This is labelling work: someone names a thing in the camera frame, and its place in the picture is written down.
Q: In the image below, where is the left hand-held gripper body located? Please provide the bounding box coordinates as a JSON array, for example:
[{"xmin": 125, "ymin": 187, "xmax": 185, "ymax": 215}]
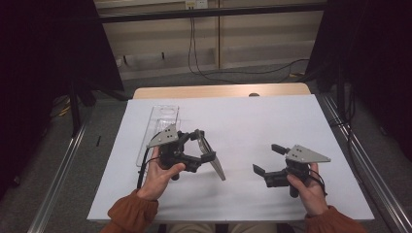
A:
[{"xmin": 146, "ymin": 123, "xmax": 204, "ymax": 182}]

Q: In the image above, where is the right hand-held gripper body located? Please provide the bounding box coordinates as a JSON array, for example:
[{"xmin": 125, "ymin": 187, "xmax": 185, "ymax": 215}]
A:
[{"xmin": 264, "ymin": 144, "xmax": 332, "ymax": 199}]

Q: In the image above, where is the person's right hand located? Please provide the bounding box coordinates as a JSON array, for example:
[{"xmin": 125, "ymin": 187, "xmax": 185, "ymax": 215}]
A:
[{"xmin": 286, "ymin": 162, "xmax": 328, "ymax": 217}]

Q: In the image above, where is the person's left hand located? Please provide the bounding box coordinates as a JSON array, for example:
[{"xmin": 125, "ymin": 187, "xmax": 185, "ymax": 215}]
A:
[{"xmin": 136, "ymin": 146, "xmax": 187, "ymax": 202}]

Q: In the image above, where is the white table mat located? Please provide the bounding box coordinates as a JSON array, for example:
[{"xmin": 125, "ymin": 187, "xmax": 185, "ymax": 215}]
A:
[{"xmin": 86, "ymin": 94, "xmax": 375, "ymax": 223}]

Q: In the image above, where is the clear plastic tray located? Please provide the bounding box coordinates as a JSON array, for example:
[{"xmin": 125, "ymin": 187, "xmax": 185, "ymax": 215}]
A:
[{"xmin": 135, "ymin": 104, "xmax": 182, "ymax": 168}]

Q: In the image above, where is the person's right leg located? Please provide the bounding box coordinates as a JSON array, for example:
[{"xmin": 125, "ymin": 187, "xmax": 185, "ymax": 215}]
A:
[{"xmin": 227, "ymin": 222, "xmax": 277, "ymax": 233}]

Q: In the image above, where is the person's leg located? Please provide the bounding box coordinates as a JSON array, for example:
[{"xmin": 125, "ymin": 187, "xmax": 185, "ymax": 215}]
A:
[
  {"xmin": 227, "ymin": 222, "xmax": 277, "ymax": 233},
  {"xmin": 165, "ymin": 222, "xmax": 217, "ymax": 233}
]

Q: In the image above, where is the person's left leg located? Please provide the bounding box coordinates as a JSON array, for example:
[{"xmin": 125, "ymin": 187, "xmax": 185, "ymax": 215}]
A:
[{"xmin": 165, "ymin": 222, "xmax": 217, "ymax": 233}]

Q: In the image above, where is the black metal stand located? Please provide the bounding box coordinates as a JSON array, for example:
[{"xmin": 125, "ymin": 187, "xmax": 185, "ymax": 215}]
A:
[{"xmin": 67, "ymin": 77, "xmax": 98, "ymax": 138}]

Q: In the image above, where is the black horizontal bar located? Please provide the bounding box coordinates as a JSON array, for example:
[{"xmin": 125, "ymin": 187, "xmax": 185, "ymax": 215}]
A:
[{"xmin": 96, "ymin": 2, "xmax": 328, "ymax": 23}]

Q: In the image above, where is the black curtain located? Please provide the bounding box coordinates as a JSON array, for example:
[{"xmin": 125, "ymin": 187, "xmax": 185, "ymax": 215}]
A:
[
  {"xmin": 0, "ymin": 0, "xmax": 125, "ymax": 199},
  {"xmin": 305, "ymin": 0, "xmax": 412, "ymax": 163}
]

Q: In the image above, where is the right hand-held gripper cable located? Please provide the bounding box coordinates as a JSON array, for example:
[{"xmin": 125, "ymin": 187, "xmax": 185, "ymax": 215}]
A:
[{"xmin": 307, "ymin": 168, "xmax": 328, "ymax": 198}]

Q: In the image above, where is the hand-held gripper cable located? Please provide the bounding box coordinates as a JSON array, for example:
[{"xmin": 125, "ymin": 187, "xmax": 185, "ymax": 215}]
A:
[
  {"xmin": 307, "ymin": 168, "xmax": 328, "ymax": 198},
  {"xmin": 136, "ymin": 130, "xmax": 163, "ymax": 190}
]

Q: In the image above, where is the left hand-held gripper cable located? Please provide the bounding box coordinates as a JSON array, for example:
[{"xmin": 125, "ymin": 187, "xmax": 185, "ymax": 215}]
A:
[{"xmin": 136, "ymin": 130, "xmax": 163, "ymax": 190}]

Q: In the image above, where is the black power cable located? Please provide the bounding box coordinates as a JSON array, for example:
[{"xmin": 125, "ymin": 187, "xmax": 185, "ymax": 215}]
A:
[
  {"xmin": 191, "ymin": 17, "xmax": 310, "ymax": 79},
  {"xmin": 187, "ymin": 17, "xmax": 241, "ymax": 85}
]

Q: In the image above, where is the aluminium rail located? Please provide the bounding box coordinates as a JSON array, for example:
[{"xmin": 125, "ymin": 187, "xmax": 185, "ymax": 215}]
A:
[
  {"xmin": 319, "ymin": 93, "xmax": 412, "ymax": 233},
  {"xmin": 27, "ymin": 122, "xmax": 89, "ymax": 233}
]

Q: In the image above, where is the white wall outlet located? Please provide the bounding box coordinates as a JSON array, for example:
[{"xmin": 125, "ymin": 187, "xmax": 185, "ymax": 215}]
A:
[{"xmin": 185, "ymin": 0, "xmax": 209, "ymax": 10}]

